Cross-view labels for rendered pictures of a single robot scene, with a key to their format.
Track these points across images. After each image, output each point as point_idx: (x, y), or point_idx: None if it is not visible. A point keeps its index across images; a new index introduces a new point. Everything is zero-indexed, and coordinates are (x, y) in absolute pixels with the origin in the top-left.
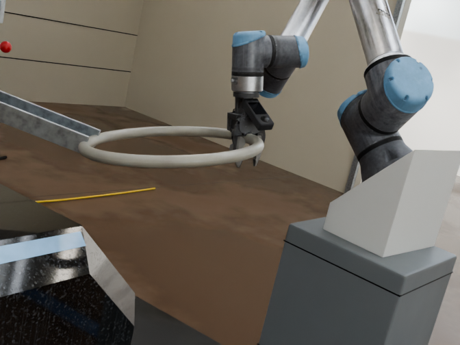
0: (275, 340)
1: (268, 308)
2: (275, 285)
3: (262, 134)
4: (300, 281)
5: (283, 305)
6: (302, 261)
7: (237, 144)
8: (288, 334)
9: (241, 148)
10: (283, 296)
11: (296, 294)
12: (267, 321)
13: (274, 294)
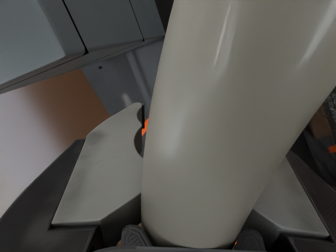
0: (132, 21)
1: (129, 41)
2: (118, 41)
3: (31, 229)
4: (91, 2)
5: (118, 22)
6: (77, 5)
7: (293, 175)
8: (122, 6)
9: None
10: (114, 24)
11: (101, 4)
12: (134, 37)
13: (121, 38)
